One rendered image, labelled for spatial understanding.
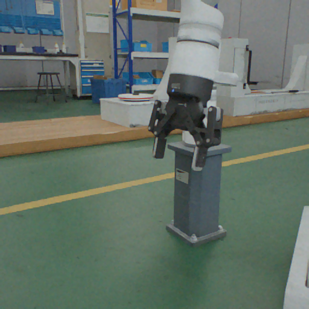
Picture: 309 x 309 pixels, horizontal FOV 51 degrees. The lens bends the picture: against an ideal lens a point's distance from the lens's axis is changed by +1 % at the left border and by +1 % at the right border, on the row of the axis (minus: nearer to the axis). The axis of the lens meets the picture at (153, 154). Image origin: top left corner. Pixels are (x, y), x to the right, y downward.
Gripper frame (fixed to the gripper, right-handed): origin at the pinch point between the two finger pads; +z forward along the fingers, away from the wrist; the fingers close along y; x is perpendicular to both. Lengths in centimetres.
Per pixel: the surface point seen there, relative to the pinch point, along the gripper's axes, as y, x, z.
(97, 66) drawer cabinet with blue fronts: -473, 270, -76
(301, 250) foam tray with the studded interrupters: 13.8, 25.5, 14.4
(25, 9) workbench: -551, 164, -146
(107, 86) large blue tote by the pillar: -376, 232, -38
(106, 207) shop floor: -63, 33, 32
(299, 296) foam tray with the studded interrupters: 19.5, 12.7, 17.5
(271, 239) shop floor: -8, 59, 26
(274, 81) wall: -297, 567, -114
